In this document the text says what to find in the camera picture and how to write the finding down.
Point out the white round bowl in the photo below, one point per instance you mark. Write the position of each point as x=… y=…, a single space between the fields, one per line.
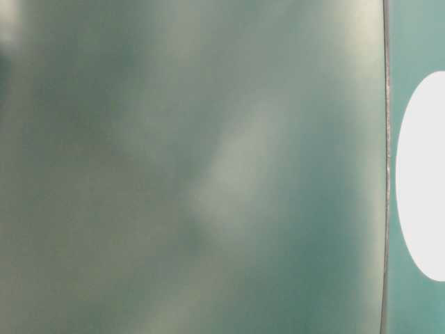
x=420 y=176

